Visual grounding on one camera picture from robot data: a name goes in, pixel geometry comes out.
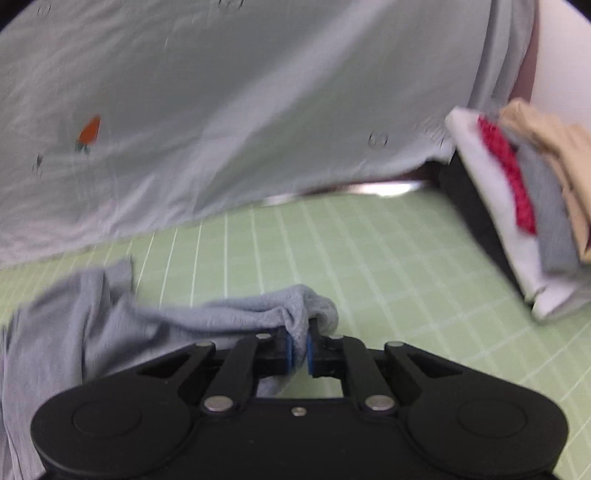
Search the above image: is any white folded cloth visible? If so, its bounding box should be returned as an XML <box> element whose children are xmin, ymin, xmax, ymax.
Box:
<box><xmin>444</xmin><ymin>106</ymin><xmax>591</xmax><ymax>322</ymax></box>

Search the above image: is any green checked mat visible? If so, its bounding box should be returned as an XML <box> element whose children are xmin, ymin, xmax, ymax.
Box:
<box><xmin>0</xmin><ymin>182</ymin><xmax>591</xmax><ymax>480</ymax></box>

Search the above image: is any pale carrot print bed sheet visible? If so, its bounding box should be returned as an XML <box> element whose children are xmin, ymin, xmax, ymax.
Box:
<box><xmin>0</xmin><ymin>0</ymin><xmax>539</xmax><ymax>268</ymax></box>

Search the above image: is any beige folded garment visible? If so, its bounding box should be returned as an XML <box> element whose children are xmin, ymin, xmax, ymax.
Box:
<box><xmin>499</xmin><ymin>98</ymin><xmax>591</xmax><ymax>265</ymax></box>

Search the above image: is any grey folded garment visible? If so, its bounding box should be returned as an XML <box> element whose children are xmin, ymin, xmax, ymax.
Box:
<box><xmin>505</xmin><ymin>127</ymin><xmax>583</xmax><ymax>274</ymax></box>

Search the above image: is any red knitted garment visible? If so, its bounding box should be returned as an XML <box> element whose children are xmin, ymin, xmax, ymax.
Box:
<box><xmin>477</xmin><ymin>115</ymin><xmax>539</xmax><ymax>236</ymax></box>

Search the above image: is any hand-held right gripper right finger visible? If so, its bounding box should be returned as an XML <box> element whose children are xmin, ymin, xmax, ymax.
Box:
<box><xmin>305</xmin><ymin>322</ymin><xmax>465</xmax><ymax>412</ymax></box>

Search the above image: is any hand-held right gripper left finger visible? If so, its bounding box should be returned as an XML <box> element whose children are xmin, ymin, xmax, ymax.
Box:
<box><xmin>136</xmin><ymin>325</ymin><xmax>296</xmax><ymax>414</ymax></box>

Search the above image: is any grey garment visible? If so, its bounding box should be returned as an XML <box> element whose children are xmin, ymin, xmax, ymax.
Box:
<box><xmin>505</xmin><ymin>127</ymin><xmax>583</xmax><ymax>274</ymax></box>
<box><xmin>0</xmin><ymin>258</ymin><xmax>340</xmax><ymax>480</ymax></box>

